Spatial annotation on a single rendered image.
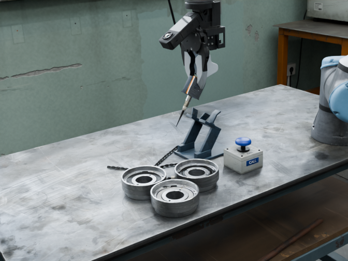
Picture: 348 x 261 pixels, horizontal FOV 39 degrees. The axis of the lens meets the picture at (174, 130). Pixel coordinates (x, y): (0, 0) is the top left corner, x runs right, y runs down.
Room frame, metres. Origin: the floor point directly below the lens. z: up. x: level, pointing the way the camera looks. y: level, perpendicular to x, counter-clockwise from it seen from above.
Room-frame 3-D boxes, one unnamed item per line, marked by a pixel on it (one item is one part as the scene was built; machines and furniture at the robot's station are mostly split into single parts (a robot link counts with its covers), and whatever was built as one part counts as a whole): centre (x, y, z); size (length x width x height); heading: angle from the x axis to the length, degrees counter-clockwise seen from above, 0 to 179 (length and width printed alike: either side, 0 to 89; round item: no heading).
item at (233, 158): (1.13, -0.18, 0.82); 0.08 x 0.07 x 0.05; 122
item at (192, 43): (1.23, -0.08, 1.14); 0.09 x 0.08 x 0.12; 125
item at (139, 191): (1.02, 0.08, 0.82); 0.10 x 0.10 x 0.04
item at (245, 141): (1.13, -0.17, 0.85); 0.04 x 0.04 x 0.05
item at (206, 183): (1.05, -0.05, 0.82); 0.10 x 0.10 x 0.04
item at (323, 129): (1.30, -0.47, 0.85); 0.15 x 0.15 x 0.10
